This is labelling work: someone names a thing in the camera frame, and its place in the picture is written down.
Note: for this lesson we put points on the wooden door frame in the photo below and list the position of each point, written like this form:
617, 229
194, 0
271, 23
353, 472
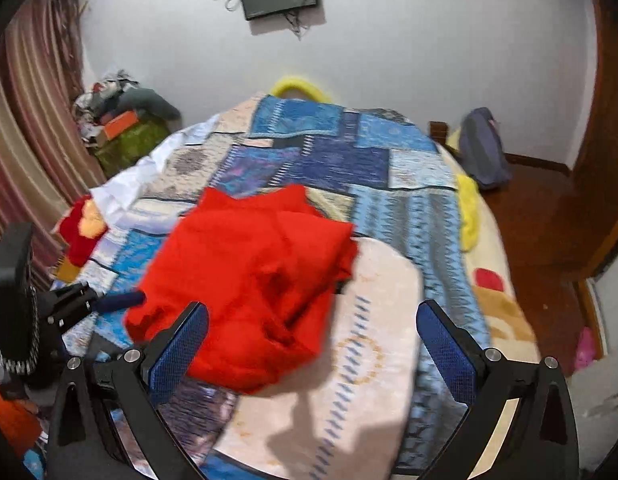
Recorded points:
601, 135

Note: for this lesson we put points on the grey purple backpack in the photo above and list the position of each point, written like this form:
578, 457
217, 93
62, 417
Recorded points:
481, 150

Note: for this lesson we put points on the pile of clothes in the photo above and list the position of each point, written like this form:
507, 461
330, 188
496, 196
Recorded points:
101, 97

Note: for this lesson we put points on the wooden bed post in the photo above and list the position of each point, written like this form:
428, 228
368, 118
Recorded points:
438, 132

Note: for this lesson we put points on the green cloth covered box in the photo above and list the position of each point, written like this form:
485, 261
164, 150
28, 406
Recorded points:
131, 147

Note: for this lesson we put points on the blue patchwork blanket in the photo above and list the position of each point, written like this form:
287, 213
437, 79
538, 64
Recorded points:
334, 160

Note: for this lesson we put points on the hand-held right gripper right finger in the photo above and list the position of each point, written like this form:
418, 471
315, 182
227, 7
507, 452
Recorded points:
446, 350

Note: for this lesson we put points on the grey stuffed cloth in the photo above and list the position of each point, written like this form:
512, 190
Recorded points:
146, 100

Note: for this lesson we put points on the striped curtain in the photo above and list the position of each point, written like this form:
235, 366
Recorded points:
34, 125

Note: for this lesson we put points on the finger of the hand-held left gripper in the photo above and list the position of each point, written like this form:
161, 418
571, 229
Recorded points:
71, 305

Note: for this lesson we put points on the red yellow plush cloth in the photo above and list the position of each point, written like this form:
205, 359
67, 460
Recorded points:
81, 232

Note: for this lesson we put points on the pink plastic bag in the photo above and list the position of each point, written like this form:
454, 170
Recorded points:
585, 350

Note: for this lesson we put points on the orange box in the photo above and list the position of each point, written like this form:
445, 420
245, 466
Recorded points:
120, 126

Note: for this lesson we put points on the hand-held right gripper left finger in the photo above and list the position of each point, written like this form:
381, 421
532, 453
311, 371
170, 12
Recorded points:
184, 345

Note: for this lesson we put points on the red shirt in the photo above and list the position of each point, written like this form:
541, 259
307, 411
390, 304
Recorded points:
239, 280

